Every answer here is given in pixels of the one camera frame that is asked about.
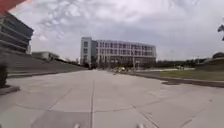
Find group of parked bicycles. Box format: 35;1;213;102
112;66;128;76

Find pale building with many windows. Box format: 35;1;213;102
80;36;157;70

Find grey concrete slab plaza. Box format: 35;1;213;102
0;69;224;128

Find round manhole cover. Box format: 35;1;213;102
161;80;181;86

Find row of trees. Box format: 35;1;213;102
155;51;224;70

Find low grey building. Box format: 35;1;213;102
31;51;61;62

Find wide grey stone steps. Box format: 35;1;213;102
0;49;88;79

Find grass lawn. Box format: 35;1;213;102
139;68;224;82

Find dark layered building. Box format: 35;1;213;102
0;12;35;54

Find grey planter kerb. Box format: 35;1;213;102
0;84;21;96

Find dark bush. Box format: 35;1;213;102
0;64;9;89

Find red flag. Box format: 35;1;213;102
0;0;28;14

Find dark low kerb wall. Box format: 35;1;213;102
123;71;224;89

